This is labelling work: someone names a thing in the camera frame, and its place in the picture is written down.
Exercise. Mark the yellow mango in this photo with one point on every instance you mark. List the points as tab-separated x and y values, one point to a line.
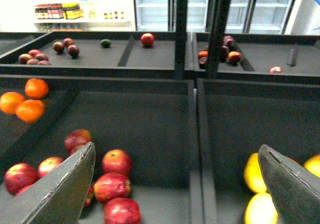
253	176
261	209

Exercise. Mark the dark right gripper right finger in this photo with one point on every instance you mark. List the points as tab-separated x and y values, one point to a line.
294	190

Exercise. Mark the yellow mango right edge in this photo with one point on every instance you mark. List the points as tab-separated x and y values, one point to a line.
313	165

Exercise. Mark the yellow mango upper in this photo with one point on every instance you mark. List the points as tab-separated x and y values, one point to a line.
253	176

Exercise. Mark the orange left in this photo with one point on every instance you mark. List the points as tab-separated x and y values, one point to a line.
10	101

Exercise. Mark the red apple pale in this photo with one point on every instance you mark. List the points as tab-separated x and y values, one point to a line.
48	165

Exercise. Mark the red apple back tray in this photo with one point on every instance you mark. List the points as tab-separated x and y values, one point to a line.
147	40

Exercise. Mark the red apple centre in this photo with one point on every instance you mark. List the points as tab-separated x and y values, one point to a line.
117	161

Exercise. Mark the orange top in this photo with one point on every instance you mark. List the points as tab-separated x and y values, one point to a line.
36	88

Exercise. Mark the yellow mango lower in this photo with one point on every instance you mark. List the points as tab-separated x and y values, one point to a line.
261	209

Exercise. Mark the red apple middle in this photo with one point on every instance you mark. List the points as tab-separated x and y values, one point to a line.
111	185

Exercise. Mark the red apple front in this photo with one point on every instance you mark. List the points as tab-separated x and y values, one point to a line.
122	210

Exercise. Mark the black shelf post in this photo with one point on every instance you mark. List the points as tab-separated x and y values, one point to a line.
180	38

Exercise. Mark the white grocery shelf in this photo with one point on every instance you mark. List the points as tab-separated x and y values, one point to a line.
86	14

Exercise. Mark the glass door fridge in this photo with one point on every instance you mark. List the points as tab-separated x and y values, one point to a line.
241	16

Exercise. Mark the red apple rear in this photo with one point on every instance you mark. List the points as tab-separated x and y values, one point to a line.
77	138

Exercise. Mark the small green lime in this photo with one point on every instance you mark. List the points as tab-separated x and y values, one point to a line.
105	43

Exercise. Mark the orange lower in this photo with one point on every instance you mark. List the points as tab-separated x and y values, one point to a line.
30	111

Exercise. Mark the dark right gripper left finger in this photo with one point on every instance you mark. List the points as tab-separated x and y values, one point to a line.
59	196

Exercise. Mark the red apple far left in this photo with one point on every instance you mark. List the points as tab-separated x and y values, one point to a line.
19	176

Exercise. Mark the orange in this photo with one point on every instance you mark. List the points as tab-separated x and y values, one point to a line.
10	101
30	111
36	88

